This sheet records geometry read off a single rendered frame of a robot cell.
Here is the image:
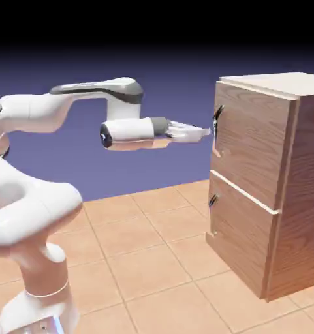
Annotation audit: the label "light wood cabinet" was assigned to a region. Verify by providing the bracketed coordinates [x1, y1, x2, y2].
[205, 72, 314, 303]

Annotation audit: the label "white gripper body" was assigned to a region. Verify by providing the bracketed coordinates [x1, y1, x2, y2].
[166, 120, 204, 144]

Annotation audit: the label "small wood cabinet door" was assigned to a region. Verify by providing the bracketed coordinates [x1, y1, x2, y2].
[205, 170, 281, 301]

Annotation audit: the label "long curved metal handle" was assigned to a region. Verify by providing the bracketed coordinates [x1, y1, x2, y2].
[212, 104, 225, 157]

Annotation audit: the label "large wood cabinet door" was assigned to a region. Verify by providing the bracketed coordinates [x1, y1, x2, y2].
[210, 81, 300, 211]

